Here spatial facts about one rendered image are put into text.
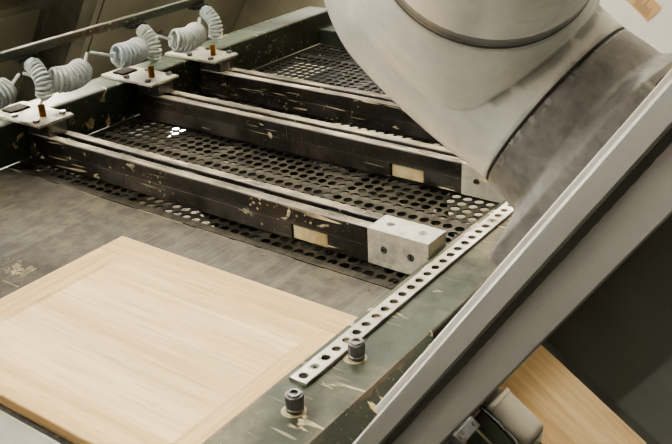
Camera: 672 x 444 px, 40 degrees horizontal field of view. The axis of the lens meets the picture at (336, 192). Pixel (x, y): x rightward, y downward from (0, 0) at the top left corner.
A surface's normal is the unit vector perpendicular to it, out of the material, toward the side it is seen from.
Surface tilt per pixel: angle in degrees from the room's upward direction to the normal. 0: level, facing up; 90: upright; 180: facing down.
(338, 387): 58
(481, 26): 126
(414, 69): 94
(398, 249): 90
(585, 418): 90
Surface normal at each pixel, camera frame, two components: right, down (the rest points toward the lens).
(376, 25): -0.82, 0.49
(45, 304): -0.04, -0.91
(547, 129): -0.52, 0.10
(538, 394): 0.40, -0.65
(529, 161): -0.68, 0.33
